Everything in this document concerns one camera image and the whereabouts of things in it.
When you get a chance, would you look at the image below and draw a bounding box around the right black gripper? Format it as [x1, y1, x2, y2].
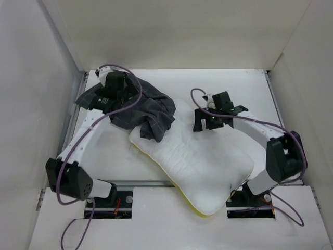
[193, 106, 223, 132]

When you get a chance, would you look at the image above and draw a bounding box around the dark grey checked pillowcase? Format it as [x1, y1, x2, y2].
[75, 77, 176, 143]

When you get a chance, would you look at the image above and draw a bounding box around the white pillow yellow edge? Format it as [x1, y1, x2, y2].
[129, 99, 254, 216]

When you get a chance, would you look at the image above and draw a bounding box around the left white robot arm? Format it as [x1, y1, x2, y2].
[46, 67, 142, 207]

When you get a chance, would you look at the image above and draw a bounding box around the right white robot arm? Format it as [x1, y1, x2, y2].
[193, 91, 308, 205]

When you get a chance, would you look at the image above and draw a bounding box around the front white foam board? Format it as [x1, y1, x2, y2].
[30, 186, 330, 249]

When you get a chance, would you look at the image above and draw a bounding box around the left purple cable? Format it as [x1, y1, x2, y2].
[56, 63, 144, 249]

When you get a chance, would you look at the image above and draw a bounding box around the purple cable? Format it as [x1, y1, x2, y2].
[56, 63, 144, 249]
[190, 88, 308, 229]

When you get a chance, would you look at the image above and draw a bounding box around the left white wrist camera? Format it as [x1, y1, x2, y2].
[95, 66, 113, 82]

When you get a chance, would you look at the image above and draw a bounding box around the left aluminium frame rail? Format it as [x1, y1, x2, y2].
[35, 70, 89, 211]

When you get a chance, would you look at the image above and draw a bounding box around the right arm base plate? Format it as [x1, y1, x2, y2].
[226, 182, 275, 219]

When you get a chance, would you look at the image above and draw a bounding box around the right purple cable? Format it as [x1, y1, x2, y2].
[190, 88, 308, 229]

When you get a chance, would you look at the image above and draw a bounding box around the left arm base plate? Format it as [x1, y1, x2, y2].
[84, 187, 133, 219]

